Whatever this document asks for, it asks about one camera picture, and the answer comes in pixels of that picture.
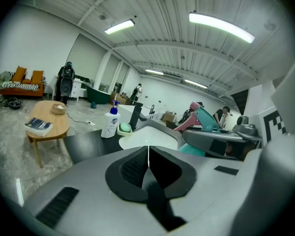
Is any orange cushion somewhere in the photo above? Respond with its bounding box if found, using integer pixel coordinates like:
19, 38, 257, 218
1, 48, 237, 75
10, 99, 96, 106
30, 70, 45, 85
11, 66, 28, 84

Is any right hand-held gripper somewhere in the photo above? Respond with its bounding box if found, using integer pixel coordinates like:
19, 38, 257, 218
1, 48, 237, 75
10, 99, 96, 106
182, 108, 289, 161

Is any black oval appliance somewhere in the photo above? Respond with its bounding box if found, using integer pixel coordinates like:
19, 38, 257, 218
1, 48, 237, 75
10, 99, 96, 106
60, 77, 73, 98

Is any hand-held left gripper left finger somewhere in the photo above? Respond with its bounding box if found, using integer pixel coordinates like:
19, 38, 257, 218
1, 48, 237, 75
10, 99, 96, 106
24, 146, 168, 236

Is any dark sink cabinet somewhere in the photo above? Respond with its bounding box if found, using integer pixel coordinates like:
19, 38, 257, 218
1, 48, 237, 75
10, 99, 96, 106
63, 118, 185, 165

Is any black faucet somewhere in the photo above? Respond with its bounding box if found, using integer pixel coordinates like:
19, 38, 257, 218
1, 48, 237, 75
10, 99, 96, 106
129, 101, 148, 132

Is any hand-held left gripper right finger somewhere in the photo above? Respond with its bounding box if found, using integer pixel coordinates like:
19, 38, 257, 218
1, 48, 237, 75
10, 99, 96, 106
149, 146, 260, 236

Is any white sink basin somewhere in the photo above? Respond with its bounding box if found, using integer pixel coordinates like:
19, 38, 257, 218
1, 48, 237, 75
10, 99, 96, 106
118, 126, 180, 151

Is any green soap dish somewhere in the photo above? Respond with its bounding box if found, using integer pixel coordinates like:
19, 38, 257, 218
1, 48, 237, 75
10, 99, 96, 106
117, 122, 134, 137

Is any round wooden bowl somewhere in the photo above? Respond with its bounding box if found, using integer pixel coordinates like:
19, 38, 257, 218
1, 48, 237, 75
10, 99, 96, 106
51, 103, 68, 116

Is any striped blanket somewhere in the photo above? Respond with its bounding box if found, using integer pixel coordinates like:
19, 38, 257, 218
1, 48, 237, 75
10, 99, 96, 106
0, 81, 40, 92

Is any black cable bundle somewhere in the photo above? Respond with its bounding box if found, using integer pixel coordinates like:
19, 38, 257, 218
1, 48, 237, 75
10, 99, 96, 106
1, 97, 23, 110

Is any green bathtub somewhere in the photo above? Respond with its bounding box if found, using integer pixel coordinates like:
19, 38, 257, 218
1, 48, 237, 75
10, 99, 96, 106
86, 85, 112, 105

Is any white soap pump bottle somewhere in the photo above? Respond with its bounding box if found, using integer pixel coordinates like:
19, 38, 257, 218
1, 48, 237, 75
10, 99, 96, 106
100, 100, 121, 139

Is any orange sofa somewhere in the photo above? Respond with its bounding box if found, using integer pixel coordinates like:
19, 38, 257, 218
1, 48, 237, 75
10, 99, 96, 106
0, 66, 46, 101

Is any dark blue book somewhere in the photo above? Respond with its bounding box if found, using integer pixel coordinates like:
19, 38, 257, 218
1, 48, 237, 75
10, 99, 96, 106
24, 117, 54, 138

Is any pale green cloth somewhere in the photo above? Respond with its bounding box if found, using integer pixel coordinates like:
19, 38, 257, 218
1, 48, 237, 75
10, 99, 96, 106
0, 70, 16, 83

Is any white dresser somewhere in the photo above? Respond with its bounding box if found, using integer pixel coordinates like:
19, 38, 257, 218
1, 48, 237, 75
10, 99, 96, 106
70, 79, 92, 99

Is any black power cable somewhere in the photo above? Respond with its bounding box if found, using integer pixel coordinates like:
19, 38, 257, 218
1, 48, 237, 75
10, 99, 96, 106
66, 112, 89, 124

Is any long ceiling light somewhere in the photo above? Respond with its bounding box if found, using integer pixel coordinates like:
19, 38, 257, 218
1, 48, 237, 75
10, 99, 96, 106
184, 79, 209, 89
145, 68, 165, 76
104, 19, 136, 35
188, 12, 256, 44

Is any wooden coffee table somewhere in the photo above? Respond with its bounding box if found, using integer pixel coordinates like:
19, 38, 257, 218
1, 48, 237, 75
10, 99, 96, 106
26, 100, 71, 169

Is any teal spray bottle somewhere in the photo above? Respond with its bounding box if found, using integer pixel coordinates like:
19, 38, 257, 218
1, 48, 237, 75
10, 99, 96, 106
173, 101, 222, 157

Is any brown cardboard box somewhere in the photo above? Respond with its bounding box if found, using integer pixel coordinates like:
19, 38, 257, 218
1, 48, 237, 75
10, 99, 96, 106
110, 91, 131, 106
161, 111, 177, 123

